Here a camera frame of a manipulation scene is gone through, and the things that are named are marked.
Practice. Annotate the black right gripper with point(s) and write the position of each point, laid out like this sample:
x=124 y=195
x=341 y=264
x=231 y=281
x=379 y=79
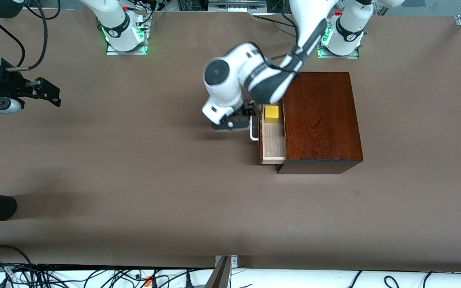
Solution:
x=9 y=84

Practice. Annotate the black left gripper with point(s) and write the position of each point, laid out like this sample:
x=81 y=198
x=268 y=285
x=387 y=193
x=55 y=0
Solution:
x=247 y=110

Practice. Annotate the yellow cube block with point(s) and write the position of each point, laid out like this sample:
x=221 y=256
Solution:
x=271 y=114

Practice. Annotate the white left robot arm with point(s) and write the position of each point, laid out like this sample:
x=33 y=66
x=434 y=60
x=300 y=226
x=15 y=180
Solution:
x=222 y=80

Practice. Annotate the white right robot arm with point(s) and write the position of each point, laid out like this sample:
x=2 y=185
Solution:
x=116 y=24

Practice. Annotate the dark brown wooden cabinet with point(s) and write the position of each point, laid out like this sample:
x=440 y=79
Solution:
x=326 y=120

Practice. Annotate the grey device box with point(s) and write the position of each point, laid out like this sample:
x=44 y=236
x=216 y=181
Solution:
x=236 y=4

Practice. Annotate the small grey tape patch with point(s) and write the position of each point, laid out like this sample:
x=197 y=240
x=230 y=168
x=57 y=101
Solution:
x=357 y=192

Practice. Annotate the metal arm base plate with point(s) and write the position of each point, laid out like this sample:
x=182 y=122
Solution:
x=112 y=52
x=352 y=56

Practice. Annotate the metal bracket plate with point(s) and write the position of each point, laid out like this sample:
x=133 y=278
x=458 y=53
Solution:
x=234 y=262

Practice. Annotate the dark grey camera pole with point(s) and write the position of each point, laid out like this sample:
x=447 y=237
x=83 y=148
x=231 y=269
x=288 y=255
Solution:
x=219 y=278

